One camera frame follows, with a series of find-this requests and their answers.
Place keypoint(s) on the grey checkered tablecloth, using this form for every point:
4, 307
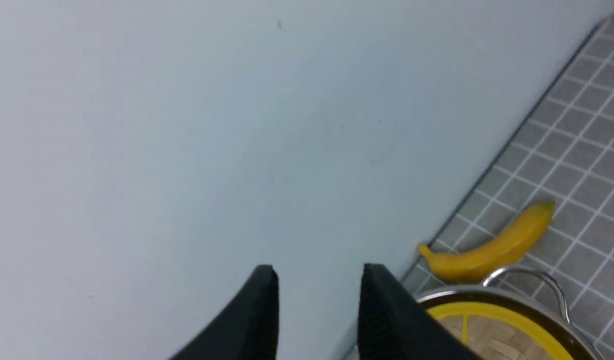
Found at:
563, 152

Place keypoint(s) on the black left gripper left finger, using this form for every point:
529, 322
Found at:
247, 328

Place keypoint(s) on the woven bamboo steamer lid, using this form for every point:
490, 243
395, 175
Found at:
494, 332

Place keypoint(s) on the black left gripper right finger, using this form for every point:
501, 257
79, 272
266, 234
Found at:
393, 326

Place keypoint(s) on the stainless steel pot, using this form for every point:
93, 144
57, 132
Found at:
529, 291

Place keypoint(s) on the yellow plastic banana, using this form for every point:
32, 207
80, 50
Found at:
507, 248

